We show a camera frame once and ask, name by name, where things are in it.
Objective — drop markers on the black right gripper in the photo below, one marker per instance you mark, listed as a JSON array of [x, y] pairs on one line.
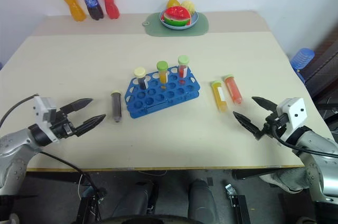
[[273, 126]]

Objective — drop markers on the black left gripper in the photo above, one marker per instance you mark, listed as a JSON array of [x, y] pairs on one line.
[[61, 126]]

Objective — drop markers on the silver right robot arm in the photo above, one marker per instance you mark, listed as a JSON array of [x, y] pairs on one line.
[[317, 152]]

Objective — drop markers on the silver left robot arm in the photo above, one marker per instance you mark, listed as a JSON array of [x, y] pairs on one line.
[[16, 150]]

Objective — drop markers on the dark brown tube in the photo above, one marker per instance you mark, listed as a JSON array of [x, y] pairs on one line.
[[116, 106]]

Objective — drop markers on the orange-red tube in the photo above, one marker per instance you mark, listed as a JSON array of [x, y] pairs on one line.
[[233, 89]]

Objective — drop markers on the dark liquid tube cream cap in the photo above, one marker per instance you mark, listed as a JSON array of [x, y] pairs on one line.
[[141, 77]]

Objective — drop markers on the blue test tube rack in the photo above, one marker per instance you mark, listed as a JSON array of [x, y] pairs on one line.
[[162, 92]]

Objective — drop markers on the red liquid tube green cap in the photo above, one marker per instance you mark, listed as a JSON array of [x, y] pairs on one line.
[[182, 66]]

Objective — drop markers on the yellow liquid tube green cap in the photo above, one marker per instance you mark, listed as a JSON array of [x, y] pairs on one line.
[[162, 72]]

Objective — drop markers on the dark wooden furniture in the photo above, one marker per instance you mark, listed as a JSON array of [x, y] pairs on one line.
[[323, 68]]

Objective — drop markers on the dark rounded robot leg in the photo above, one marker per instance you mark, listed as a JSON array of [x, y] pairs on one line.
[[202, 200], [134, 203]]

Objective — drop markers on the green placemat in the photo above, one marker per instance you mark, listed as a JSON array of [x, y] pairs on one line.
[[177, 26]]

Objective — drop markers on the blue fruit bowl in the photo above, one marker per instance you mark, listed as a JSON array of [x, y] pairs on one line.
[[179, 20]]

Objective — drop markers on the toy watermelon slice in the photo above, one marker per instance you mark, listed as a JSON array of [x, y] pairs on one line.
[[176, 16]]

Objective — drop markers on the pale yellow toy fruit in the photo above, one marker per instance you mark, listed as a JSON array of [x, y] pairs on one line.
[[188, 6]]

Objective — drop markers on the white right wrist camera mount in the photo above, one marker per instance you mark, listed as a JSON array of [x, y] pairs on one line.
[[295, 111]]

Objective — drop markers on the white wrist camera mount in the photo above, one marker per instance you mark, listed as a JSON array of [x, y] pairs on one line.
[[295, 111], [43, 110]]

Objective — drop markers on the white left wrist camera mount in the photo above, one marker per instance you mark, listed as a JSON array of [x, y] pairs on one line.
[[43, 110]]

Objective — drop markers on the black metal table leg bracket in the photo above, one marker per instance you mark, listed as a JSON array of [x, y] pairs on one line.
[[236, 203]]

